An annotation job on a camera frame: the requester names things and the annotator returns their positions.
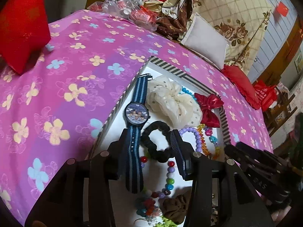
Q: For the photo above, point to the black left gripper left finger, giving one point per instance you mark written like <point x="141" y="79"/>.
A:
<point x="79" y="193"/>

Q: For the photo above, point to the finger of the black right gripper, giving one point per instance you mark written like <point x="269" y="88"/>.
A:
<point x="243" y="154"/>

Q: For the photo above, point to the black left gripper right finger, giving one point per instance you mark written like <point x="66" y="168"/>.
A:
<point x="217" y="184"/>

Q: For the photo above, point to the leopard print brown bow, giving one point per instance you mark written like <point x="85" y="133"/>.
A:
<point x="175" y="209"/>

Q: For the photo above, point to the black scrunchie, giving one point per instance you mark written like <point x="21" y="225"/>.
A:
<point x="156" y="138"/>

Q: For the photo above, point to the blue striped wrist watch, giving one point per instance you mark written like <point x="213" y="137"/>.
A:
<point x="136" y="115"/>

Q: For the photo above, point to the striped white jewelry box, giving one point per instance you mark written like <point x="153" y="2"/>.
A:
<point x="154" y="173"/>

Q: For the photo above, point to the person right hand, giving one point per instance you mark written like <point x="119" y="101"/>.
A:
<point x="279" y="215"/>

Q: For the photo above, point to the wooden chair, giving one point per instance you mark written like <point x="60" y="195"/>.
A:
<point x="277" y="116"/>

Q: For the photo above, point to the red shopping bag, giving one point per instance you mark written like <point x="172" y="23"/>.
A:
<point x="266" y="94"/>

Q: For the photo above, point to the red satin bow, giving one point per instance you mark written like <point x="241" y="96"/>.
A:
<point x="207" y="104"/>

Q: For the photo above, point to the red fringed cushion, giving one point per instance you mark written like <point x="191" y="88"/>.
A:
<point x="243" y="84"/>

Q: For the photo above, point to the pink floral bed sheet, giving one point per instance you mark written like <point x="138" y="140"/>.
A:
<point x="56" y="110"/>

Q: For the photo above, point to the cream lace scrunchie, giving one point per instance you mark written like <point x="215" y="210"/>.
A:
<point x="164" y="96"/>

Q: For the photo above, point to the white pillow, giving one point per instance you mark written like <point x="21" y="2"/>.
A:
<point x="204" y="39"/>

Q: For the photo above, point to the floral beige quilt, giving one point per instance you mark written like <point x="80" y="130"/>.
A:
<point x="242" y="22"/>

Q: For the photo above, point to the brown patterned cloth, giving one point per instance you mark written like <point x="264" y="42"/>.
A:
<point x="173" y="28"/>

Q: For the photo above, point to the red gift bag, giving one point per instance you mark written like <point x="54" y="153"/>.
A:
<point x="24" y="32"/>

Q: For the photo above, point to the clear plastic bag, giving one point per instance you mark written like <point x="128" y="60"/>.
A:
<point x="131" y="10"/>

